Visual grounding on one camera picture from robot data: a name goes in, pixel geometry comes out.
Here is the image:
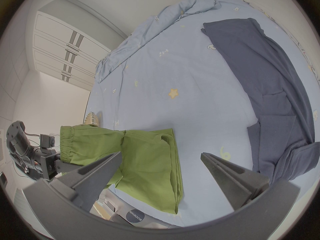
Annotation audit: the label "round woven basket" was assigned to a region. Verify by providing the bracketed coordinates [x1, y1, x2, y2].
[84, 111, 100, 127]

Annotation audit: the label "white wardrobe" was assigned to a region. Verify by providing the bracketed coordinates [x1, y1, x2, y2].
[32, 0, 130, 92]

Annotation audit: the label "bed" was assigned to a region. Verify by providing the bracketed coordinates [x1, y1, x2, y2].
[86, 0, 320, 228]

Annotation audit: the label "pale blue quilt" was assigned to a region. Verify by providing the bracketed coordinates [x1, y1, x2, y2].
[94, 0, 222, 84]

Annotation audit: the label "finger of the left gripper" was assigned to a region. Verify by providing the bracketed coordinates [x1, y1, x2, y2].
[55, 158, 82, 173]

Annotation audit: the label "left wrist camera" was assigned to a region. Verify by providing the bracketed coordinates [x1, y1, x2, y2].
[39, 134, 57, 154]

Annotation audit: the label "dark blue garment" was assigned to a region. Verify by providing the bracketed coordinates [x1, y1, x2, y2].
[201, 18, 320, 186]

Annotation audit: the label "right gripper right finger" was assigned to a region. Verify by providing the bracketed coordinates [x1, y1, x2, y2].
[200, 153, 270, 212]

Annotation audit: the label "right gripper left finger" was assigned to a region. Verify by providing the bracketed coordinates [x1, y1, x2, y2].
[50, 151, 123, 212]

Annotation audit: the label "green shorts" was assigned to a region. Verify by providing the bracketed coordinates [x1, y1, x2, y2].
[59, 124, 184, 215]

